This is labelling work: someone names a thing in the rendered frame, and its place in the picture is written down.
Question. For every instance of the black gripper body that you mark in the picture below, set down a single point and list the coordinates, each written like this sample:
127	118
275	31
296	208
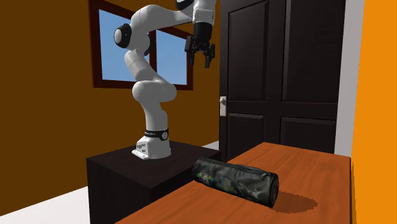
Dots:
202	32

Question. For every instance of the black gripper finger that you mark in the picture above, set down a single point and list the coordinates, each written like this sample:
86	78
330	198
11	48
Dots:
190	49
209	56

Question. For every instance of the dark panelled door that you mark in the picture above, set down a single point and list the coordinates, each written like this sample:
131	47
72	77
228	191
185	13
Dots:
279	77

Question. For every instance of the window with dark red frame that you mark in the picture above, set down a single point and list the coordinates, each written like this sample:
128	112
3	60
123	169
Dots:
130	59

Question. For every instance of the dark patterned cylindrical pencil case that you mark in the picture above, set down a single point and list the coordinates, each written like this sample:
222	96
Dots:
237	181

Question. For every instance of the dark robot stand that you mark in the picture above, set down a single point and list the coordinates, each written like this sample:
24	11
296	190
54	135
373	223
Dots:
130	176

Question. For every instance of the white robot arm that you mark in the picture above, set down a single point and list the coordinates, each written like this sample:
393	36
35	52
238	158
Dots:
149	93

